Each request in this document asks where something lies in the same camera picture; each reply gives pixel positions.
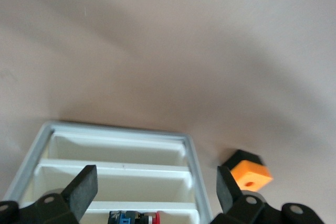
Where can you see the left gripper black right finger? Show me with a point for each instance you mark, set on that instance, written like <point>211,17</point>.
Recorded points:
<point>228,195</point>

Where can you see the white drawer cabinet housing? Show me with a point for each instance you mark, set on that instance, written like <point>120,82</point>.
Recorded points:
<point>199,171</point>

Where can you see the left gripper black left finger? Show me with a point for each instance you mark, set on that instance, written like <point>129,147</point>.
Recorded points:
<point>78,192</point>

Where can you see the red push button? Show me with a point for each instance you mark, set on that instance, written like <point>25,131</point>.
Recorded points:
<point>136,217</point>

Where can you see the white plastic drawer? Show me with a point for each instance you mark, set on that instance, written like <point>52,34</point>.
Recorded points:
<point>178,213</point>

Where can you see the orange box with black base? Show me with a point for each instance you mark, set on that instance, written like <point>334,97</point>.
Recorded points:
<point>249,176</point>

